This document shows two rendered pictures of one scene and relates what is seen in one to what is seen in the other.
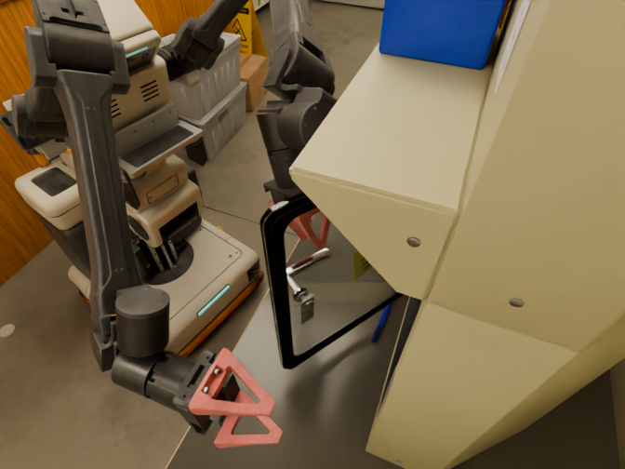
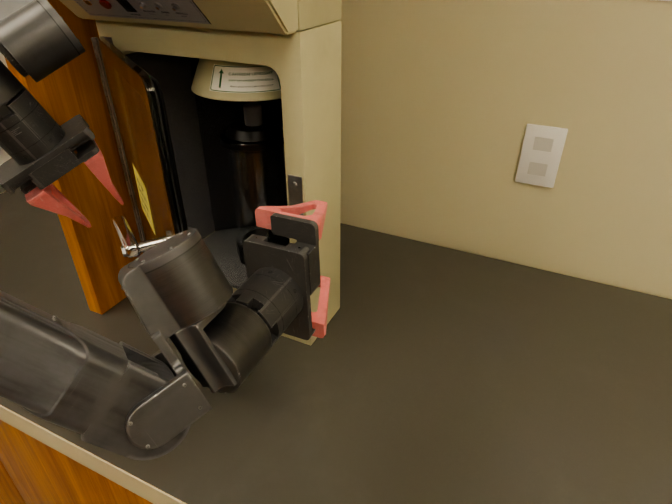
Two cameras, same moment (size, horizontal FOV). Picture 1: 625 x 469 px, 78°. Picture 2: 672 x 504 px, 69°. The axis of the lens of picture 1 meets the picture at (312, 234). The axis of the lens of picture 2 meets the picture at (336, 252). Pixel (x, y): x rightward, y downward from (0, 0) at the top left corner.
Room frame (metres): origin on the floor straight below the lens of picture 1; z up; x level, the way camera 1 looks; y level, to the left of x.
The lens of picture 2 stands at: (0.09, 0.50, 1.49)
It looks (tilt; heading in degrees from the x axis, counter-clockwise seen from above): 32 degrees down; 274
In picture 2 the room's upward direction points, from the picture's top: straight up
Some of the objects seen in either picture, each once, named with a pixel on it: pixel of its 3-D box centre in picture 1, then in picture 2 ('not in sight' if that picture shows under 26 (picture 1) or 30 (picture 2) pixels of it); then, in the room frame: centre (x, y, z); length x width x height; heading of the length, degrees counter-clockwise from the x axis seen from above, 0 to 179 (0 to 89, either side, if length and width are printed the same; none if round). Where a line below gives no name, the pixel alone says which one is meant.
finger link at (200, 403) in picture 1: (234, 396); (301, 234); (0.15, 0.08, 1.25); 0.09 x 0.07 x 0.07; 69
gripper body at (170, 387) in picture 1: (187, 385); (266, 303); (0.17, 0.15, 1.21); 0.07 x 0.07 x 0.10; 69
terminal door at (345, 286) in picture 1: (357, 265); (152, 210); (0.37, -0.07, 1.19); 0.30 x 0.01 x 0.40; 124
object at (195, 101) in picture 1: (195, 73); not in sight; (2.48, 0.77, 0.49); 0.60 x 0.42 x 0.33; 158
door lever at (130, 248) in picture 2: not in sight; (140, 233); (0.35, 0.01, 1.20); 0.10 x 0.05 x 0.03; 124
